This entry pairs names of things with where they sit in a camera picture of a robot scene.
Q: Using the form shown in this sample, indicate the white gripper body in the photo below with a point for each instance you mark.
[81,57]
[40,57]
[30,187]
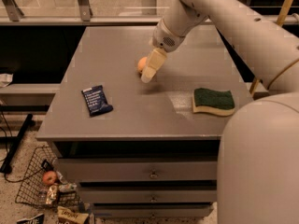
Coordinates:
[164,38]

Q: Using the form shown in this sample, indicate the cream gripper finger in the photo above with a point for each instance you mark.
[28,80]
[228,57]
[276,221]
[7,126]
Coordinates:
[155,60]

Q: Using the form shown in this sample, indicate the orange fruit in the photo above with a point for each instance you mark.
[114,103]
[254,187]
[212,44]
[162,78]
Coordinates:
[141,64]

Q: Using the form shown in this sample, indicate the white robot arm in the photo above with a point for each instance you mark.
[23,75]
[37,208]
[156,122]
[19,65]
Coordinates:
[258,161]

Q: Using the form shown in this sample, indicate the green and yellow sponge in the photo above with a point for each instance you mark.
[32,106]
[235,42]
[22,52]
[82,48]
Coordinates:
[219,103]

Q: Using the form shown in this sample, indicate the grey drawer cabinet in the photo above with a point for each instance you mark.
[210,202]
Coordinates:
[148,120]

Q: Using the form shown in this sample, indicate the blue snack bar packet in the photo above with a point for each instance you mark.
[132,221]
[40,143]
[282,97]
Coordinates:
[96,101]

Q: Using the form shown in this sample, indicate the top drawer front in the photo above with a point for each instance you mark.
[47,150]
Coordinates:
[134,170]

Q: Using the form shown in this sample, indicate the drawer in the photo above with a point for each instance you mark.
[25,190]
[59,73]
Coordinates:
[151,211]
[134,170]
[146,195]

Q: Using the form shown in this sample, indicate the bottom drawer front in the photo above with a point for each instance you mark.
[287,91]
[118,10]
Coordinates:
[151,211]

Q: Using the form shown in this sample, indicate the white paper at left edge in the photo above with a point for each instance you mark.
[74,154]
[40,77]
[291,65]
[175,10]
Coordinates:
[5,80]

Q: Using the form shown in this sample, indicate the middle drawer front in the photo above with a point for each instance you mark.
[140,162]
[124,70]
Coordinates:
[146,195]

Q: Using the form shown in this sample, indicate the red apple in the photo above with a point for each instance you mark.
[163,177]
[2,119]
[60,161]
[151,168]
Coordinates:
[49,178]

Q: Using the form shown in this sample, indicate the silver foil snack wrapper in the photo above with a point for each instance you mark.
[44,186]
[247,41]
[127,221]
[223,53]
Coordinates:
[52,194]

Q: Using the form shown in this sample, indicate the yellow chip bag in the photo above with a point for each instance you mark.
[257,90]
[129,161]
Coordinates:
[66,216]

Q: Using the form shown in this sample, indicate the black metal stand leg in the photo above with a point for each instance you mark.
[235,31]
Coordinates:
[15,142]

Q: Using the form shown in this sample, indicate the dark snack bag on floor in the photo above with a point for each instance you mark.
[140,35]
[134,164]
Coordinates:
[38,219]

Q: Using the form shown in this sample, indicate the metal railing frame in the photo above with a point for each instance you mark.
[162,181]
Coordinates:
[85,12]

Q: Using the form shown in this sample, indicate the black wire basket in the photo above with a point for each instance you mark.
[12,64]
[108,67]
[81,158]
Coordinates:
[33,191]

